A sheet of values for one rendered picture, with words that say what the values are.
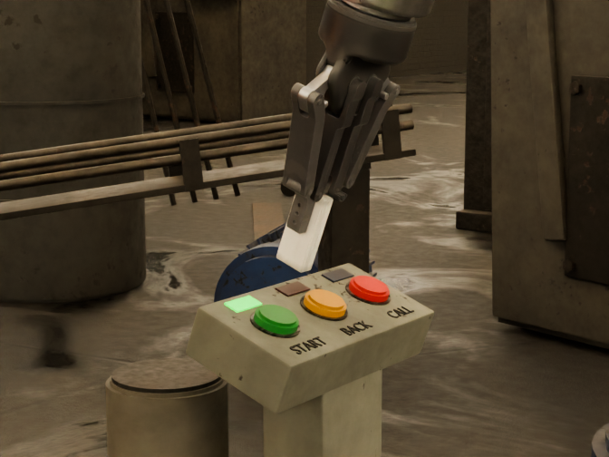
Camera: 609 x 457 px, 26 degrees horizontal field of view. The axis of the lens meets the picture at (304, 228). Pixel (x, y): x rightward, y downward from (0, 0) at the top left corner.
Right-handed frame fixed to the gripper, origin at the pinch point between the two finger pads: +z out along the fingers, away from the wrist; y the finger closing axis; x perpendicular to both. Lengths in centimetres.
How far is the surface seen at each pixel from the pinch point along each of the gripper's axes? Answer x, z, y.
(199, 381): -7.7, 20.9, -2.7
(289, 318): 1.3, 8.3, 0.0
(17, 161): -41.2, 13.4, -6.4
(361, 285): 0.0, 8.4, -13.2
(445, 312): -84, 106, -226
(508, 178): -75, 59, -215
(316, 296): -0.3, 8.3, -6.3
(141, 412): -9.4, 23.8, 2.7
